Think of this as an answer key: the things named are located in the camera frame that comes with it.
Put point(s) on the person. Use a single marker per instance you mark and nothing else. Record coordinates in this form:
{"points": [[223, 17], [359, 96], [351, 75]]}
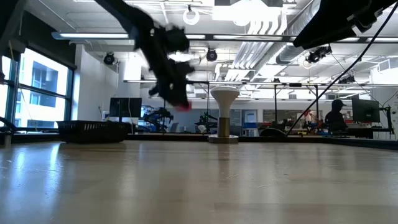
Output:
{"points": [[335, 118]]}

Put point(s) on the black overhead gantry beam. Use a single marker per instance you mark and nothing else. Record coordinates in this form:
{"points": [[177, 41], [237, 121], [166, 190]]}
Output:
{"points": [[248, 37]]}

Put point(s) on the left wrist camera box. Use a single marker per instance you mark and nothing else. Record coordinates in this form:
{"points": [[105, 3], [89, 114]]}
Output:
{"points": [[178, 39]]}

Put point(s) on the white mushroom table lamp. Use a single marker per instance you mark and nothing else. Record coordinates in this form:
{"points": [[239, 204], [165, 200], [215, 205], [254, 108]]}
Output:
{"points": [[224, 99]]}

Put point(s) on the black aluminium table frame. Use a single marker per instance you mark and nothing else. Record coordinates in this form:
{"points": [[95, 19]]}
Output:
{"points": [[357, 141]]}

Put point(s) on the black diagonal support rod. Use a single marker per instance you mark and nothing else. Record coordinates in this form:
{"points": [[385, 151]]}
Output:
{"points": [[342, 74]]}

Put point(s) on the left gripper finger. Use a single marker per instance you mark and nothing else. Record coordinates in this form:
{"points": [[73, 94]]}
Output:
{"points": [[166, 95], [183, 98]]}

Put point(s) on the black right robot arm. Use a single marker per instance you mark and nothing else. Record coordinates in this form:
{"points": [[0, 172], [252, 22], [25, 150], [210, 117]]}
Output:
{"points": [[339, 21]]}

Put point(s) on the black overhead camera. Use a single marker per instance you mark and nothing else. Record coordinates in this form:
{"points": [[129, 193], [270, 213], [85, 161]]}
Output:
{"points": [[109, 58], [211, 55], [318, 53]]}

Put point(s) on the black background rig frame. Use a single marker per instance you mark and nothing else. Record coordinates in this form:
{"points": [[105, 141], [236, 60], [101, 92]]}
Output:
{"points": [[207, 102], [295, 84]]}

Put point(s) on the black computer monitor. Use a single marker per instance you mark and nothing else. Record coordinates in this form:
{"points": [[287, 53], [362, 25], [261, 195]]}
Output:
{"points": [[366, 110], [124, 107]]}

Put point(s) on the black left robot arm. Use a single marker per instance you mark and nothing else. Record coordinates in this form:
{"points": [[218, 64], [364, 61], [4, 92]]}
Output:
{"points": [[124, 15]]}

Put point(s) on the black background robot arm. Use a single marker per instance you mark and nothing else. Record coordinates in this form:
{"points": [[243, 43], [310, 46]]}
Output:
{"points": [[158, 116], [206, 120]]}

